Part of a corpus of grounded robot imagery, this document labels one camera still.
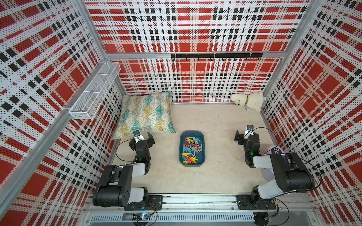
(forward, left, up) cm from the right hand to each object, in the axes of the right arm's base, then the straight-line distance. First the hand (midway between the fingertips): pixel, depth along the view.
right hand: (246, 130), depth 93 cm
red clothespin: (-3, +40, -8) cm, 41 cm away
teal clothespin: (-3, +32, -7) cm, 33 cm away
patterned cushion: (+10, +66, +9) cm, 67 cm away
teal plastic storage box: (-17, +34, -7) cm, 39 cm away
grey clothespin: (-9, +31, -7) cm, 33 cm away
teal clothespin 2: (-10, +40, -7) cm, 42 cm away
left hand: (-4, +68, +1) cm, 68 cm away
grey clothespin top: (-11, +33, -6) cm, 36 cm away
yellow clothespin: (-13, +41, -8) cm, 43 cm away
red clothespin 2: (-7, +41, -7) cm, 42 cm away
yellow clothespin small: (-19, +41, -7) cm, 46 cm away
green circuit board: (-47, +62, -6) cm, 78 cm away
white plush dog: (+31, -14, -3) cm, 34 cm away
